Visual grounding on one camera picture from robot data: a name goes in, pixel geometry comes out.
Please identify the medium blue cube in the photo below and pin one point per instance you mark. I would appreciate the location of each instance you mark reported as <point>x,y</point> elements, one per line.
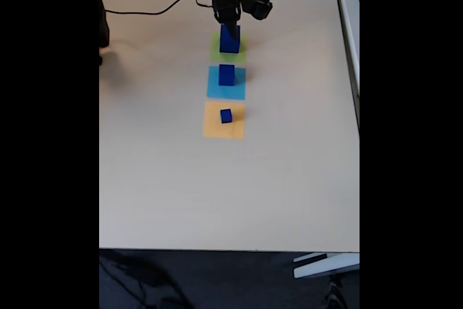
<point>226,75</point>

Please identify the white table leg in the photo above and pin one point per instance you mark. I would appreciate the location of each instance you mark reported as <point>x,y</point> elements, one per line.
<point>325,267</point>

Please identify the large blue cube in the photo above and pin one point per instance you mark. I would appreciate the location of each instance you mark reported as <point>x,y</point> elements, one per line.
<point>228,43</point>

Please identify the black camera box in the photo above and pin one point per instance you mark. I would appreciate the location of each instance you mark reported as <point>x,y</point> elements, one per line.
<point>257,1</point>

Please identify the small blue cube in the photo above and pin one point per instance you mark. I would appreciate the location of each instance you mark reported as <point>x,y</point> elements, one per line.
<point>226,116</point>

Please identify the green paper square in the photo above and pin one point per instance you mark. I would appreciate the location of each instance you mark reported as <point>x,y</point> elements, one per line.
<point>215,54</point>

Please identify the white side desk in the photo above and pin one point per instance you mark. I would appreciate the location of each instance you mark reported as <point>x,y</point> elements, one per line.
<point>349,34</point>

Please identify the light blue paper square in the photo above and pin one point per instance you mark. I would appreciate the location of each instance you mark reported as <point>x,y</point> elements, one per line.
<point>213,90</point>

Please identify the orange paper square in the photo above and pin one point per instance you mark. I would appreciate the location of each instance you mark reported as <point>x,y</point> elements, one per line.
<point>213,128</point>

